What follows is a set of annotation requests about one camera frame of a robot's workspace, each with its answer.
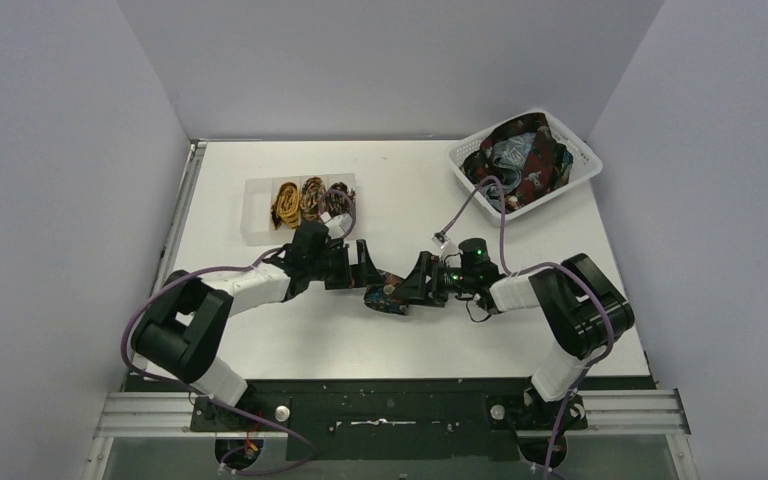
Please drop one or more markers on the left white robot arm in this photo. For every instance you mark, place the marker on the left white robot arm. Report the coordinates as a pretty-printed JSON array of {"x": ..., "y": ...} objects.
[{"x": 181, "y": 327}]

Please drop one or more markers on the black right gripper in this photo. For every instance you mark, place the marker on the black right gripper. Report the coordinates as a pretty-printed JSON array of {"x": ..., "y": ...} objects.
[{"x": 415, "y": 288}]

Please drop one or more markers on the dark brown rolled tie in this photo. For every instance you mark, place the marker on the dark brown rolled tie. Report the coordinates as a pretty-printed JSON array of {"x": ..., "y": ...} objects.
[{"x": 339, "y": 199}]

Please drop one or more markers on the navy floral tie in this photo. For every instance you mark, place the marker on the navy floral tie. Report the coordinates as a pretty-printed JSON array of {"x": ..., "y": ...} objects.
[{"x": 382, "y": 299}]

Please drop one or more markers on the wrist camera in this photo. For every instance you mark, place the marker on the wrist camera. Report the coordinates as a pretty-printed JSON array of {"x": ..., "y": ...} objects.
[
  {"x": 338, "y": 226},
  {"x": 443, "y": 245}
]

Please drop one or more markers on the pile of patterned ties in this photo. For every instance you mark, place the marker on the pile of patterned ties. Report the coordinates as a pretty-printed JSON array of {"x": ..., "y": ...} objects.
[{"x": 518, "y": 163}]

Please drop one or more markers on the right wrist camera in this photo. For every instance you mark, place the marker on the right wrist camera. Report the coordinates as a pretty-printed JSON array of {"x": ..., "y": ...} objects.
[{"x": 443, "y": 245}]

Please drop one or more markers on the yellow rolled tie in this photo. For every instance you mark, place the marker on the yellow rolled tie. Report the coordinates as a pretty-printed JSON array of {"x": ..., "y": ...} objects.
[{"x": 285, "y": 209}]

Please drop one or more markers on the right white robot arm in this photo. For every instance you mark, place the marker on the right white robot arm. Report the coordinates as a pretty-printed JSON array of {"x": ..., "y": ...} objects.
[{"x": 585, "y": 312}]

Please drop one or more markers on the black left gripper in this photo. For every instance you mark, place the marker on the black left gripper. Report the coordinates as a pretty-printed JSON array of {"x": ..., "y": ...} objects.
[{"x": 350, "y": 266}]

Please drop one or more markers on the clear plastic organizer tray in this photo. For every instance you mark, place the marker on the clear plastic organizer tray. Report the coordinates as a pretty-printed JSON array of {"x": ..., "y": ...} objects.
[{"x": 258, "y": 196}]

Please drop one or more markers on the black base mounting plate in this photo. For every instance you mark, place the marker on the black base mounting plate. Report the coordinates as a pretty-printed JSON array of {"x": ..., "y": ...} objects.
[{"x": 501, "y": 419}]

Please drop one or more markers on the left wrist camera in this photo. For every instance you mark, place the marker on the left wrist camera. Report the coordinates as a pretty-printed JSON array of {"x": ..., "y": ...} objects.
[{"x": 338, "y": 226}]

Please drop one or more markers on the orange patterned rolled tie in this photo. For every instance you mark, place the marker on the orange patterned rolled tie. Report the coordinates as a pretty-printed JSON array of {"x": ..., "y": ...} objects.
[{"x": 311, "y": 191}]

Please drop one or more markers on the white plastic basket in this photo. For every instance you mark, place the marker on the white plastic basket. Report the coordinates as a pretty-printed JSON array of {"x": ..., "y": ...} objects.
[{"x": 586, "y": 165}]

